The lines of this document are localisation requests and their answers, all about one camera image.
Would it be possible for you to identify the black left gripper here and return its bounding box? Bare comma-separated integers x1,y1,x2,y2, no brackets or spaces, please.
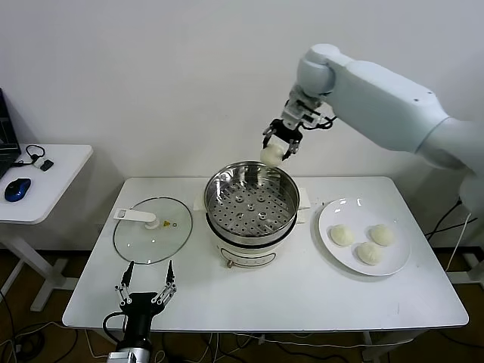
115,259,178,317

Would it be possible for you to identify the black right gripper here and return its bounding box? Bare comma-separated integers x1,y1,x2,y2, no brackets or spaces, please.
261,117,304,162

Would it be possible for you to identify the white steamed baozi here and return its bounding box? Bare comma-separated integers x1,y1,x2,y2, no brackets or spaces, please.
330,224,356,247
369,224,396,247
355,241,383,265
259,142,284,168

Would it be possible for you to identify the stainless steel steamer basket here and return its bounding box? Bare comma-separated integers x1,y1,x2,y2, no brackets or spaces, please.
203,161,302,237

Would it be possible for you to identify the white electric cooker base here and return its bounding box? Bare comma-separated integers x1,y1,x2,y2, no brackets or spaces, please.
193,188,312,270

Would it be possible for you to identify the white work table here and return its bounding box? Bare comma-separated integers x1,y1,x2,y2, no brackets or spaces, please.
62,176,470,363

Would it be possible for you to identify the white round plate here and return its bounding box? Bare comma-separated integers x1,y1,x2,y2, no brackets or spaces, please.
318,197,411,277

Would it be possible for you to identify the white side table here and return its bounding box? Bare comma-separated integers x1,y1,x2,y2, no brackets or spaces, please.
0,144,94,313

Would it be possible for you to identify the blue and black mouse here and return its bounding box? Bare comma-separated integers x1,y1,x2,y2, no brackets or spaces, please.
4,177,33,203

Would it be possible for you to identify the black laptop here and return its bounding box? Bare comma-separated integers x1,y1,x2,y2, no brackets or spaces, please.
0,88,23,181

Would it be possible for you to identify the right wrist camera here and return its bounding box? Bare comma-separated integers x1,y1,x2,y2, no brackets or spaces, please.
281,98,322,129

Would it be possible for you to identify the glass lid with white handle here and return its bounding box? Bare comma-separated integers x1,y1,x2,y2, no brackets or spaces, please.
113,196,194,265

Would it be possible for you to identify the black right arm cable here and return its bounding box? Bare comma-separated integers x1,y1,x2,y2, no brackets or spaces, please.
302,115,338,132

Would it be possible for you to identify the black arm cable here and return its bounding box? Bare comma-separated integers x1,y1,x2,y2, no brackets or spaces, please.
102,312,128,346
302,115,338,132

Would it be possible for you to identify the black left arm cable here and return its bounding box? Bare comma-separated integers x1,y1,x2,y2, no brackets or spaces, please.
102,312,128,346

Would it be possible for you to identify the black looped cord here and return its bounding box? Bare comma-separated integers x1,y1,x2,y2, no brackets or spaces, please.
14,145,47,168

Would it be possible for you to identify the black cable with plug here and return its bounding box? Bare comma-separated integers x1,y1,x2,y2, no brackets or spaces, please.
423,196,468,238

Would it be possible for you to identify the white cable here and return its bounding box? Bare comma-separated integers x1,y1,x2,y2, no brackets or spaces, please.
445,211,474,273

